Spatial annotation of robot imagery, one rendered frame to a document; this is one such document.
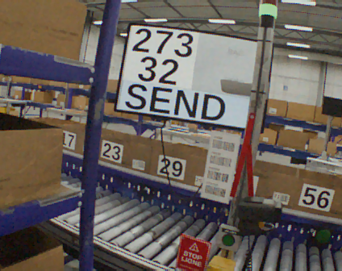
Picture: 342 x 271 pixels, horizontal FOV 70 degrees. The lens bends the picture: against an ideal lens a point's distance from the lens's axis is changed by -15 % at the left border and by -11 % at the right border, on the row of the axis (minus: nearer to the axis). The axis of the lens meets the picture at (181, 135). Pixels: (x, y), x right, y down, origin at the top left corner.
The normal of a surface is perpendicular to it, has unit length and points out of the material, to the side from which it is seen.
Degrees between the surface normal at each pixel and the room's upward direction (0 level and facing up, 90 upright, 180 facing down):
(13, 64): 90
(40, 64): 90
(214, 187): 90
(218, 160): 90
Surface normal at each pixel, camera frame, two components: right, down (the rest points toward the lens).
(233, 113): -0.04, 0.04
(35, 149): 0.91, 0.18
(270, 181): -0.39, 0.05
